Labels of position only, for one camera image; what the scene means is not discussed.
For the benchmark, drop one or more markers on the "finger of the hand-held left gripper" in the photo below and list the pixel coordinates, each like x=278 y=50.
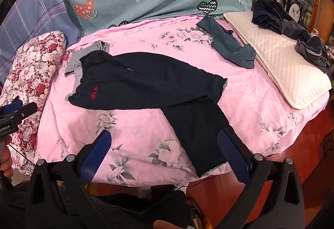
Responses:
x=27 y=111
x=11 y=108

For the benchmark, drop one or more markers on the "pink floral bedsheet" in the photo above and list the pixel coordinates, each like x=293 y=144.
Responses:
x=130 y=135

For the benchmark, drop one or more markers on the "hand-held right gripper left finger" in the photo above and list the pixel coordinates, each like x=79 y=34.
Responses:
x=95 y=158

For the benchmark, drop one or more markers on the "navy garment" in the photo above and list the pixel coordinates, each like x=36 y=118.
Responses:
x=268 y=15

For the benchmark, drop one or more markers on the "dark grey striped band garment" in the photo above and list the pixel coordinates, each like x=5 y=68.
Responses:
x=310 y=49

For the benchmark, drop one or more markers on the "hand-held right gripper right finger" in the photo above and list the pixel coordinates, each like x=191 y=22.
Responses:
x=233 y=157

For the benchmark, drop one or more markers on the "red floral pillow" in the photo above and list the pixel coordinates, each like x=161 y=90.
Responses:
x=34 y=62

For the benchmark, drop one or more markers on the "teal grey garment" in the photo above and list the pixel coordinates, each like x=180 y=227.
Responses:
x=227 y=43

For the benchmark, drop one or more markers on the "white quilted pillow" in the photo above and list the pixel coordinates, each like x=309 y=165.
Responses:
x=281 y=62

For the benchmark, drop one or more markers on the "black pants with grey lining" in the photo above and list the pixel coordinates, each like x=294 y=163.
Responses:
x=146 y=80

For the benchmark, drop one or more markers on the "person's left hand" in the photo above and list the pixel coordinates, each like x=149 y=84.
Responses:
x=6 y=163

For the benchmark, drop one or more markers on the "blue plaid pillow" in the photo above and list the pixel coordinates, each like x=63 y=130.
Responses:
x=31 y=15

